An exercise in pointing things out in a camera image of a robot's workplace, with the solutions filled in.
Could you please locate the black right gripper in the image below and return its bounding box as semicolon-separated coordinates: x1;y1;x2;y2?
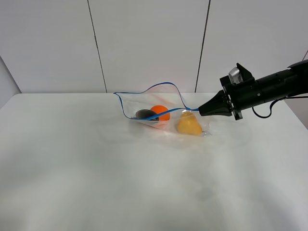
198;63;258;120

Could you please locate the clear blue-zip file bag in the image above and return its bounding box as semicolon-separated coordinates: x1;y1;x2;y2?
114;82;209;137

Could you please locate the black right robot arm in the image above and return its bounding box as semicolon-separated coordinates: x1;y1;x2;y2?
198;60;308;120

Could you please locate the yellow pear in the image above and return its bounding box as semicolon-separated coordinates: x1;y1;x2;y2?
177;111;203;136

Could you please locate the orange fruit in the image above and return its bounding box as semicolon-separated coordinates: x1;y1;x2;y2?
151;105;170;121

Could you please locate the dark purple eggplant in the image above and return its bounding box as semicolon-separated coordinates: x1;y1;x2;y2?
135;109;158;122

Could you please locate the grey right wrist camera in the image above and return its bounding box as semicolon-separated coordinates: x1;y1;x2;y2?
228;67;243;84

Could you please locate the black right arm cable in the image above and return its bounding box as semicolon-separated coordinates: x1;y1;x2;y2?
251;49;308;119

